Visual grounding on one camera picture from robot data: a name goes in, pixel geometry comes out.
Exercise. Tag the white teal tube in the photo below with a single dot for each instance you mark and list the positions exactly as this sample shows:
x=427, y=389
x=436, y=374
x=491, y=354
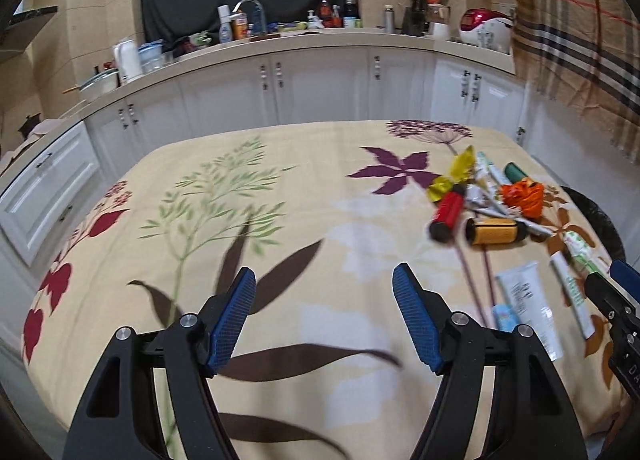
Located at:
x=488, y=165

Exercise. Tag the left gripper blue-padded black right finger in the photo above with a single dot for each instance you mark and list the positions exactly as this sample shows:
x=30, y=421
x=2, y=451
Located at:
x=531, y=416

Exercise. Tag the floral beige tablecloth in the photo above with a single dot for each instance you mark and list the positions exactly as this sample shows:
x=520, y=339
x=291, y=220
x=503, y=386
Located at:
x=322, y=213

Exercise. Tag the white spray bottle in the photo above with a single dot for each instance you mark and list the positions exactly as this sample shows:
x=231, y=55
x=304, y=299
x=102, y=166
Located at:
x=225, y=33

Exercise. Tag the small light blue packet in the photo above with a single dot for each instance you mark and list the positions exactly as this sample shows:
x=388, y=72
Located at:
x=505, y=318

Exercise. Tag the clear plastic container stack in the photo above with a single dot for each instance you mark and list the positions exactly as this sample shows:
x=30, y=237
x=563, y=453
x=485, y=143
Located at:
x=151, y=56

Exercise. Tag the chrome sink faucet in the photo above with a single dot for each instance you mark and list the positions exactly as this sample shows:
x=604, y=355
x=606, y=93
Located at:
x=255, y=15

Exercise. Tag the white pot with lid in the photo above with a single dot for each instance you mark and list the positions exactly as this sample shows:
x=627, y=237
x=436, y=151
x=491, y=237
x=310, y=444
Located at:
x=99, y=85

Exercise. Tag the orange plastic bag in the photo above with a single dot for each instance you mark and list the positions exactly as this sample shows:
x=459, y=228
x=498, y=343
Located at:
x=526, y=195

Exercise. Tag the steel thermos bottle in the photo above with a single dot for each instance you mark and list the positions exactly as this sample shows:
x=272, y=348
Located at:
x=389, y=19

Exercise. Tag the white green leaf wrapper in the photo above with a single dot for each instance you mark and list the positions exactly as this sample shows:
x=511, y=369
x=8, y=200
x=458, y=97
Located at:
x=581, y=256

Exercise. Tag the yellow black cylindrical can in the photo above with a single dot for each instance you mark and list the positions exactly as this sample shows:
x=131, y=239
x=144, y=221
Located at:
x=490, y=232

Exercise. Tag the white green-print tube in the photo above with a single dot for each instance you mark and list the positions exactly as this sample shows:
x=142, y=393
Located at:
x=571, y=289

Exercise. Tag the orange soap bottle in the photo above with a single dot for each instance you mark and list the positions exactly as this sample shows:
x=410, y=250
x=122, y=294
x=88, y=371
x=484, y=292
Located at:
x=239, y=25

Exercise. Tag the red white rice cooker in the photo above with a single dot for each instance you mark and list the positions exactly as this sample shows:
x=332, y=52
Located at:
x=487, y=29

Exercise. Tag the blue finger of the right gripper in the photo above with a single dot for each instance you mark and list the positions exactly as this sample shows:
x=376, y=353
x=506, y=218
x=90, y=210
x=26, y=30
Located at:
x=627, y=277

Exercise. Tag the plaid beige curtain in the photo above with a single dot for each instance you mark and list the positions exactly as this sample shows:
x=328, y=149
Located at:
x=585, y=55

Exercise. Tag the yellow foil snack wrapper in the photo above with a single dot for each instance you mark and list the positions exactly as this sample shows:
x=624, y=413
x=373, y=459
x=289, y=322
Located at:
x=461, y=172

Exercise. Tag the red cylindrical can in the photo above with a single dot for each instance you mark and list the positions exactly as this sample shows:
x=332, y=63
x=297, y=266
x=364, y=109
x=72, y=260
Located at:
x=447, y=215

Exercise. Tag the dark sauce bottle red cap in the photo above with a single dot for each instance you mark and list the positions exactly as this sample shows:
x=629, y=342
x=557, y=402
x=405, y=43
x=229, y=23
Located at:
x=325, y=14

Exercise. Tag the black trash bin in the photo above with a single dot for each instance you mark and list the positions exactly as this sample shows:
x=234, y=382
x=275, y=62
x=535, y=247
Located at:
x=600, y=223

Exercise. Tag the black coffee machine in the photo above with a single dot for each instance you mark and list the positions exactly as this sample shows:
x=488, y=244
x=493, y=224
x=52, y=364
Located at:
x=414, y=22

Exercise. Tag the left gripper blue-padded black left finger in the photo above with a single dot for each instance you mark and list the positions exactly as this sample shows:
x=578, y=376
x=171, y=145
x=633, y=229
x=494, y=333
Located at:
x=117, y=416

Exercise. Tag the silver crumpled foil wrapper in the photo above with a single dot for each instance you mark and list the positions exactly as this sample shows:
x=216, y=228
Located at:
x=480, y=201

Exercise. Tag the white kitchen cabinets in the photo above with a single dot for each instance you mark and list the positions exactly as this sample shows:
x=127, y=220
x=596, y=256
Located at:
x=52, y=184

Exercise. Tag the white electric kettle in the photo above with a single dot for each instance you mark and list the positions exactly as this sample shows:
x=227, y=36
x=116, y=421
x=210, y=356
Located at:
x=127, y=60

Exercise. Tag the white grey-print tube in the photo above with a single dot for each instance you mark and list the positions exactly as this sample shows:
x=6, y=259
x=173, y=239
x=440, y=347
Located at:
x=524, y=293

